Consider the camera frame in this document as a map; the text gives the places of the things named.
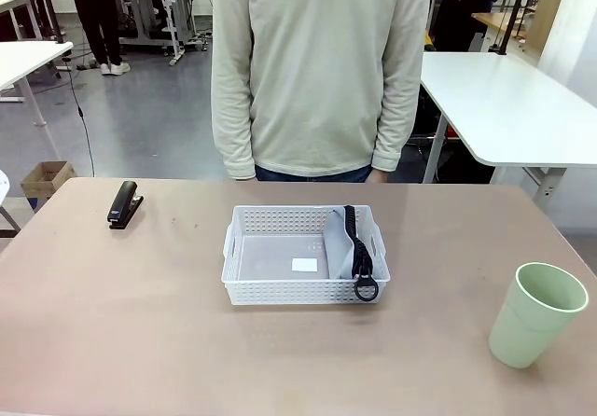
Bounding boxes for light green plastic cup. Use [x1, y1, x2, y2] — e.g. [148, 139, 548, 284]
[488, 261, 590, 369]

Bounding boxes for black stapler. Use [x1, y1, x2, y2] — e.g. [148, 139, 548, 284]
[106, 180, 145, 230]

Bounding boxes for person's left forearm beige sleeve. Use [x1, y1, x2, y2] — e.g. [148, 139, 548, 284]
[370, 75, 423, 173]

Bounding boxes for person's right forearm beige sleeve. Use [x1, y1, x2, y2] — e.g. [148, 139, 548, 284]
[211, 75, 257, 182]

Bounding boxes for white perforated plastic basket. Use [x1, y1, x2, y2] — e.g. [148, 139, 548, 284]
[220, 204, 392, 307]

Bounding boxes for grey pouch with black zipper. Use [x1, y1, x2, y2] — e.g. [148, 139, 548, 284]
[324, 204, 378, 304]

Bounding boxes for person in beige sweater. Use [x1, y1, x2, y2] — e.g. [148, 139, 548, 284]
[210, 0, 433, 184]

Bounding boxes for large white table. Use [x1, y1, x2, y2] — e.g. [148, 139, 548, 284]
[416, 50, 597, 213]

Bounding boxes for bystander in dark jacket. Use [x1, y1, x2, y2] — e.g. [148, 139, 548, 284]
[431, 0, 498, 53]

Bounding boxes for wooden top table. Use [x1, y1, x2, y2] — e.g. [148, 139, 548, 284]
[471, 8, 551, 54]

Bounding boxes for black clamp pole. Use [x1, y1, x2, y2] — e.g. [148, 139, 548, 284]
[494, 0, 532, 57]
[35, 0, 67, 45]

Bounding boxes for bystander in black clothes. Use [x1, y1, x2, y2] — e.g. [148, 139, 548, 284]
[64, 0, 132, 76]

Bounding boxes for brown cardboard box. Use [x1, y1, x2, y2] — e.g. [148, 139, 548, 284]
[20, 160, 78, 201]

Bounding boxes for white table with slanted leg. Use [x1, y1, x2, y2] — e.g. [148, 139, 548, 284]
[0, 40, 75, 165]

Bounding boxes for black hanging cable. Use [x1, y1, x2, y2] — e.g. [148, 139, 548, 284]
[59, 55, 97, 178]

